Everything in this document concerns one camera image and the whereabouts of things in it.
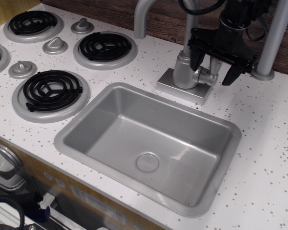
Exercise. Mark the silver toy faucet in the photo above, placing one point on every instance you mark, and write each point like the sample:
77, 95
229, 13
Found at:
182, 81

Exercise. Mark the silver faucet lever handle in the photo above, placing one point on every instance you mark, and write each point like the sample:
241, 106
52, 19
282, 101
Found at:
208, 76

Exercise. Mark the grey toy sink basin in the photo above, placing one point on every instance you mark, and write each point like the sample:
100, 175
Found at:
170, 153

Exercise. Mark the silver stove knob lower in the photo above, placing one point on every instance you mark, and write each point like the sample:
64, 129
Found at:
22, 70

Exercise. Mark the silver stove knob middle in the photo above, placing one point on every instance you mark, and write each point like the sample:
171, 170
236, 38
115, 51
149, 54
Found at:
55, 46

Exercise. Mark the silver oven dial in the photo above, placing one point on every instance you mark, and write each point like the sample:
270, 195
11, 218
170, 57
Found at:
10, 164

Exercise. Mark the grey vertical support pole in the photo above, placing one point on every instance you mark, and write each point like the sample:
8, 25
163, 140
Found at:
263, 71

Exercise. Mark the blue black clamp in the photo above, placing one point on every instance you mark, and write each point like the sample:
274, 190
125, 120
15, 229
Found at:
33, 209

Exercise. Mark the silver stove knob top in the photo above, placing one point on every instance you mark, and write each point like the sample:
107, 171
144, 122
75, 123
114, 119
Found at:
82, 27

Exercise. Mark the silver stove knob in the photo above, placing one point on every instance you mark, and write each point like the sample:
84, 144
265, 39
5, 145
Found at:
55, 46
22, 70
82, 27

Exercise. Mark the front right black burner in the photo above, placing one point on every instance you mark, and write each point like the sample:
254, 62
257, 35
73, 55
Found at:
50, 96

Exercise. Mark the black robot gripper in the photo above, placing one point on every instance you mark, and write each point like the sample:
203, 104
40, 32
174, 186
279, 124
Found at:
224, 43

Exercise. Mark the back left black burner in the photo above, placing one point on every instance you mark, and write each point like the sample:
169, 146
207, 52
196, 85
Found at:
33, 26

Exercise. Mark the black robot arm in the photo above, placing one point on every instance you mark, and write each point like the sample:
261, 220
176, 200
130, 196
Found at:
241, 10

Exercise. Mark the back right black burner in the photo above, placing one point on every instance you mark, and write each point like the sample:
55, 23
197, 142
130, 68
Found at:
105, 51

